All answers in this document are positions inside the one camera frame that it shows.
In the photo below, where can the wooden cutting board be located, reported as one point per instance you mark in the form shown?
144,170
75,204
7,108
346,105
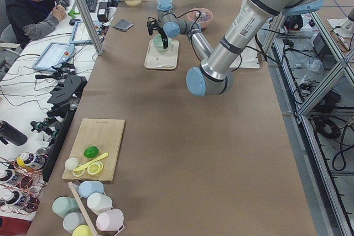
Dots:
98,139

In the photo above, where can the green bowl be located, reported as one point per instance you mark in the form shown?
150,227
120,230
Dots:
158,43

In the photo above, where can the blue teach pendant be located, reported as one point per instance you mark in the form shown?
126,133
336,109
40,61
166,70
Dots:
80,35
53,56

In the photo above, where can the aluminium frame post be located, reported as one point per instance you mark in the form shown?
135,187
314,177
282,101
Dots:
86,17

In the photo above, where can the blue teach pendant near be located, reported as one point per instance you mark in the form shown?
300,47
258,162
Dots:
53,56

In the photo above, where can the yellow sauce bottle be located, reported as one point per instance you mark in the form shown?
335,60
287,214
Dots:
33,161

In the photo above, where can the green lime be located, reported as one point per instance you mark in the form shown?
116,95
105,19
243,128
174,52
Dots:
91,152

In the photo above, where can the grey folded cloth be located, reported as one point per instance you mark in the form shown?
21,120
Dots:
123,25

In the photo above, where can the black water bottle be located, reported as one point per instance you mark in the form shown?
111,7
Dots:
10,134

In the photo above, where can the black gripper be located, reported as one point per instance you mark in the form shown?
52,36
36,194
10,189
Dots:
165,40

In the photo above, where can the white garlic bulb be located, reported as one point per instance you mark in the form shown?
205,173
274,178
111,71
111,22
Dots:
71,163

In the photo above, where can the seated person in black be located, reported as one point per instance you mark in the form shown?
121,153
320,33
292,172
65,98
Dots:
34,19

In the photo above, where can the white mug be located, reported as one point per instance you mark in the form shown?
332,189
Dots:
99,203

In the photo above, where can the grey mug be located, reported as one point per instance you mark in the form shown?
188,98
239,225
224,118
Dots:
72,221

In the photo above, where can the yellow mug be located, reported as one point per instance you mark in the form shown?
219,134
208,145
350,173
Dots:
82,230

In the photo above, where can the blue teach pendant far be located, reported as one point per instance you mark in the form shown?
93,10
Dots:
80,35

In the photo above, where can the cream rectangular tray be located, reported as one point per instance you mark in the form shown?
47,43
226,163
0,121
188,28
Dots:
162,60

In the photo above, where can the pink mug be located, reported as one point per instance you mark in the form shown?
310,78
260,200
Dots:
112,220

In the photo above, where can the lemon slice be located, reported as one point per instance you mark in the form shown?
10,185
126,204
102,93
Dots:
95,168
78,173

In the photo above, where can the green mug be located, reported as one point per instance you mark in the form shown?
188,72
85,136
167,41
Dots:
62,206

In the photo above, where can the blue mug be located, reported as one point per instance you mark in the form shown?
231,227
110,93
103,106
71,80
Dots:
87,188

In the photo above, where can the pink bowl with ice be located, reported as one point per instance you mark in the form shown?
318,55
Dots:
202,16

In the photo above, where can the black power adapter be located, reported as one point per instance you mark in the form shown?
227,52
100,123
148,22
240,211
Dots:
103,11

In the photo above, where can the yellow plastic knife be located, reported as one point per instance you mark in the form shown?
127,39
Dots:
86,165

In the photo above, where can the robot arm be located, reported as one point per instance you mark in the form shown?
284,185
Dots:
213,76

